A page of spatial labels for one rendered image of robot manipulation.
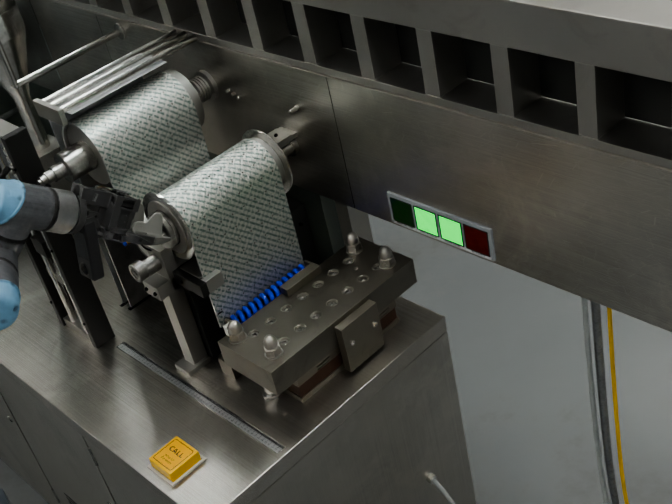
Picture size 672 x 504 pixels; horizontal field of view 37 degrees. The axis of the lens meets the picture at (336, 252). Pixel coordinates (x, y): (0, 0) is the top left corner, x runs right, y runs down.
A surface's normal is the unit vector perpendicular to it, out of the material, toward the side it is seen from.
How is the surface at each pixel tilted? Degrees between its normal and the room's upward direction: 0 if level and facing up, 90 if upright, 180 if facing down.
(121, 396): 0
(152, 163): 92
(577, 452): 0
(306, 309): 0
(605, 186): 90
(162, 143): 92
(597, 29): 90
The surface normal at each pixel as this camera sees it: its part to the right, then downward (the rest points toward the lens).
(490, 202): -0.69, 0.52
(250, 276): 0.69, 0.30
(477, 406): -0.19, -0.79
